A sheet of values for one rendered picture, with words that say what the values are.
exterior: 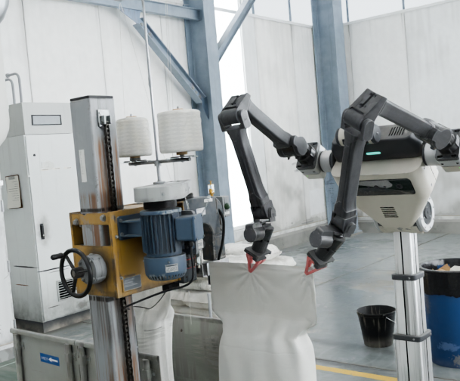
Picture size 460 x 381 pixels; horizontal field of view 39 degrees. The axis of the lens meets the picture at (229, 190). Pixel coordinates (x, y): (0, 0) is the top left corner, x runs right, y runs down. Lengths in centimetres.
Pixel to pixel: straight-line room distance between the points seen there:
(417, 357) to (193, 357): 109
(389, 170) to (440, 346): 224
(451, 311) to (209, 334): 187
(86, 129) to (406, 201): 125
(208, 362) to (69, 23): 508
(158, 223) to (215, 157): 629
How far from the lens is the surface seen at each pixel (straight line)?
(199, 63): 871
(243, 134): 233
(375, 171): 254
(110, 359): 248
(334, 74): 1121
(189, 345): 327
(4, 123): 568
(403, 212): 265
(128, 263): 239
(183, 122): 235
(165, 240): 226
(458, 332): 450
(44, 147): 634
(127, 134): 255
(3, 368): 411
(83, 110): 240
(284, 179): 1022
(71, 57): 744
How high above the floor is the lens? 150
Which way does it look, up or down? 3 degrees down
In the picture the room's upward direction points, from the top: 5 degrees counter-clockwise
